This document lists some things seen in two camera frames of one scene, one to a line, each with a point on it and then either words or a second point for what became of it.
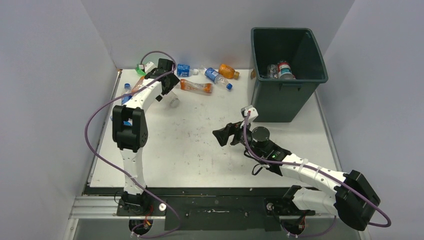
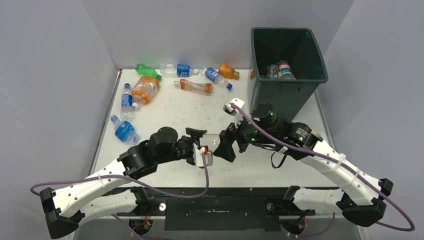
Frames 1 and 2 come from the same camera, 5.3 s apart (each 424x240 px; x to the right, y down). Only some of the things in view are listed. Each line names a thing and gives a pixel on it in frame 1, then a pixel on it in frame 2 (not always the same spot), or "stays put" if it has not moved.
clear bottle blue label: (183, 70) stays put
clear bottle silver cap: (174, 102) -> (211, 140)
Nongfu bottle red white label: (284, 70) stays put
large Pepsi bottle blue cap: (272, 71) stays put
